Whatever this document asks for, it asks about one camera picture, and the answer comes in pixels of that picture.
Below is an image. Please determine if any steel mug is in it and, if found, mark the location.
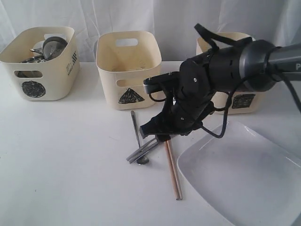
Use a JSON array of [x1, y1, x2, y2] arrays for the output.
[[42, 36, 68, 60], [21, 48, 45, 63]]

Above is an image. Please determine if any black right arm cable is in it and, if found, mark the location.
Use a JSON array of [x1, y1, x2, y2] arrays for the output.
[[194, 23, 301, 139]]

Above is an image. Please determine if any white rectangular plate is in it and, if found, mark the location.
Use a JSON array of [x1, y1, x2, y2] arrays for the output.
[[177, 121, 301, 226]]

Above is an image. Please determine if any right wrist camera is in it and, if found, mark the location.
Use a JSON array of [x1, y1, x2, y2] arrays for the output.
[[143, 72, 180, 94]]

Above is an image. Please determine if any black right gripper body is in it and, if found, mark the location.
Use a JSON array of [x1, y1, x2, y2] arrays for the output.
[[162, 53, 242, 137]]

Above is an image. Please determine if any white backdrop curtain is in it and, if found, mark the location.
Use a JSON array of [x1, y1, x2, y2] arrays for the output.
[[0, 0, 301, 62]]

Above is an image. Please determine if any steel spoon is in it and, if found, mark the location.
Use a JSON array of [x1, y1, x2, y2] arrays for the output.
[[131, 110, 149, 165]]

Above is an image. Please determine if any cream bin with circle mark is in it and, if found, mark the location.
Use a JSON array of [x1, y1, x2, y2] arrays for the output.
[[0, 26, 80, 101]]

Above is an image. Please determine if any white ceramic bowl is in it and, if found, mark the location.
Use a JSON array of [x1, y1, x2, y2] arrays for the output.
[[30, 40, 45, 57]]

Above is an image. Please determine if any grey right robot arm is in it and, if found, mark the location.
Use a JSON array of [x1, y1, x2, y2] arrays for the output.
[[139, 40, 301, 141]]

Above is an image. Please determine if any cream bin with square mark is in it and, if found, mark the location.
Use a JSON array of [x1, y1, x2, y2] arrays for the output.
[[208, 32, 275, 114]]

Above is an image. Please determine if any steel table knife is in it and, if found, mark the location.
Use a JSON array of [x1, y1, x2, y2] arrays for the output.
[[127, 141, 161, 164]]

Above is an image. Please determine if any steel fork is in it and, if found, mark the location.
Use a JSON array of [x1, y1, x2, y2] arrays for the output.
[[127, 138, 160, 164]]

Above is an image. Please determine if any cream bin with triangle mark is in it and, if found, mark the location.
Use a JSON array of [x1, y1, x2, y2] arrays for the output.
[[96, 31, 162, 110]]

